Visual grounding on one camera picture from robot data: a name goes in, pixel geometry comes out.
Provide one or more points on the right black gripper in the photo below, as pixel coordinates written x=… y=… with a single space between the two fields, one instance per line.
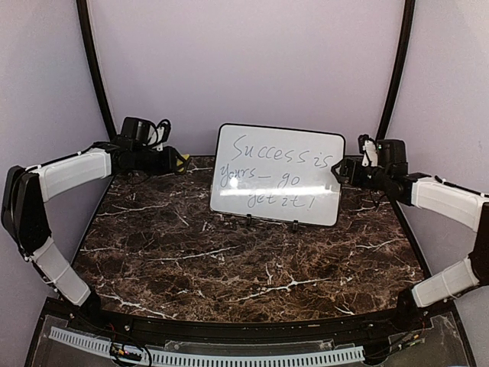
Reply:
x=347 y=164

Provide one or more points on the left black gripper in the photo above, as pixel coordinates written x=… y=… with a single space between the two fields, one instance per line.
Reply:
x=170 y=162

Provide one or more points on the yellow black eraser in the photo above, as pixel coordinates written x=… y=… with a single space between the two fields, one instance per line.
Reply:
x=183 y=161

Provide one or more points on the white whiteboard black frame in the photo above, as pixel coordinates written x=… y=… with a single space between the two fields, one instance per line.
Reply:
x=280 y=174

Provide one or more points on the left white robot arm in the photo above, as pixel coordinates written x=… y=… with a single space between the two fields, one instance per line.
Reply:
x=140 y=146

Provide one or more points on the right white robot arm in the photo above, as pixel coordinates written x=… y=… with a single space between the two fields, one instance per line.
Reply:
x=383 y=167

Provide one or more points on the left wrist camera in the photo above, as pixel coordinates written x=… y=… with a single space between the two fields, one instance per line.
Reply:
x=160 y=135

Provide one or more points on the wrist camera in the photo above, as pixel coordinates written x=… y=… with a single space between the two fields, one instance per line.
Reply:
x=368 y=147
x=160 y=135

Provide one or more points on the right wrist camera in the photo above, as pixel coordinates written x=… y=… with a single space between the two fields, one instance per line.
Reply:
x=368 y=147

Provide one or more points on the white slotted cable duct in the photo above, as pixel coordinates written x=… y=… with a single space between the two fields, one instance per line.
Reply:
x=176 y=353

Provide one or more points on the left black frame post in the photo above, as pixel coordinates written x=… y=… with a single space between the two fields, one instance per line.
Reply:
x=82 y=7

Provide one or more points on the black frame post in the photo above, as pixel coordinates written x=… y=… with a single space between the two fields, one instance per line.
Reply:
x=82 y=7
x=398 y=67

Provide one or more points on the right black frame post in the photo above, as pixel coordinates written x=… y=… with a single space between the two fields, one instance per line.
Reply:
x=398 y=67

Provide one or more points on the black front rail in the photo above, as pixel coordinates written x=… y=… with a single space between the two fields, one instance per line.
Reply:
x=370 y=328

